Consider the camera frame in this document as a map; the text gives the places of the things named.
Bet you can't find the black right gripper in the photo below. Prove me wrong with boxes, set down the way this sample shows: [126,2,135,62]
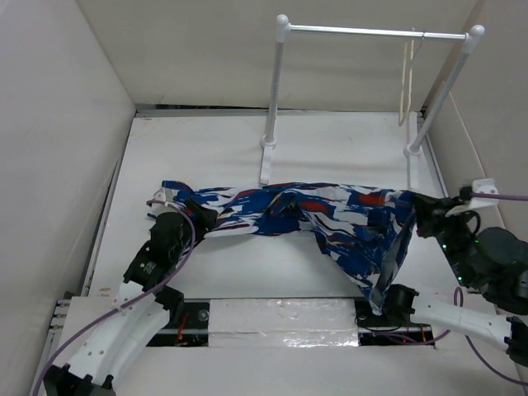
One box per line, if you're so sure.
[412,190,476,285]

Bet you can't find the blue white red patterned trousers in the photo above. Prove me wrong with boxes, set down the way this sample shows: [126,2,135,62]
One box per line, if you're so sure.
[154,181,416,315]

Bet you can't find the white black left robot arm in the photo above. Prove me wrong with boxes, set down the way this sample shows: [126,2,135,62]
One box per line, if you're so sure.
[35,199,218,395]

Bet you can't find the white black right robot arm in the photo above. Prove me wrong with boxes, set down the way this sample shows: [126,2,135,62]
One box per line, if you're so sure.
[381,194,527,366]

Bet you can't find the beige wooden clothes hanger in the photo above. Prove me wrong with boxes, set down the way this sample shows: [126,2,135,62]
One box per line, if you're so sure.
[398,31,425,127]

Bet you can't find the white metal clothes rack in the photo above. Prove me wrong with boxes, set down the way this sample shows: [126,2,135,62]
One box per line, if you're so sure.
[259,14,485,190]

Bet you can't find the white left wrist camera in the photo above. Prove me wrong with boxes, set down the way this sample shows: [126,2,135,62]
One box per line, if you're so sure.
[147,186,175,220]

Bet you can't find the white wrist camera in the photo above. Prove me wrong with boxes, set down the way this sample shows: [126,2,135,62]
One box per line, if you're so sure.
[147,186,175,220]
[445,178,498,217]

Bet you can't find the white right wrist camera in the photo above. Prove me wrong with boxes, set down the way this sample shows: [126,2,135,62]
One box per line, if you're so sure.
[445,178,498,217]

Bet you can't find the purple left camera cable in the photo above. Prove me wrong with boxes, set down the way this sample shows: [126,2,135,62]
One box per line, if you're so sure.
[29,199,196,396]

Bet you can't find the black base rail with tape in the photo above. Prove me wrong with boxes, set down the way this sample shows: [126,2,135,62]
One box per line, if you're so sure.
[149,298,435,348]

